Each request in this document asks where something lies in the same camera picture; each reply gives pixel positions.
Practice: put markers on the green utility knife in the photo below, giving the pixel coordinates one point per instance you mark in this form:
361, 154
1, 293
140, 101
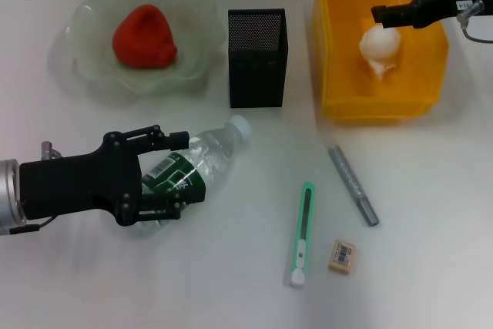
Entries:
299, 256

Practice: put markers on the beige eraser with barcode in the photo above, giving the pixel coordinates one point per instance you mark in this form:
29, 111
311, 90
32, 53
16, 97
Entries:
342, 257

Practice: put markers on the grey metal pen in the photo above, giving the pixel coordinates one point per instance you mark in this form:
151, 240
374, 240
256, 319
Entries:
352, 184

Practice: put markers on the black mesh pen holder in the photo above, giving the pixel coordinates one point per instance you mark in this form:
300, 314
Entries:
258, 82

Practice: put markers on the red-orange fruit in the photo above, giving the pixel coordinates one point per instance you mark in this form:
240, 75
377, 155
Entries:
144, 40

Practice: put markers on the clear water bottle green label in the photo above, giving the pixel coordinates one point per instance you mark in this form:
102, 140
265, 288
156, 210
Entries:
215, 148

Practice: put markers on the white paper ball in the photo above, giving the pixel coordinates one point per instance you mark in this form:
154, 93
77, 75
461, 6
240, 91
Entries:
379, 44

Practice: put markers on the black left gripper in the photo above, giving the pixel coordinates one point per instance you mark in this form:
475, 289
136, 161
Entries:
73, 186

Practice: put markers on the yellow plastic bin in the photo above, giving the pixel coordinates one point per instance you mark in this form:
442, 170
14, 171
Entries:
346, 74

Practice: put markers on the pale green glass fruit plate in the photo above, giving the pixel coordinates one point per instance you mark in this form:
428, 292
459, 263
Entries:
192, 17

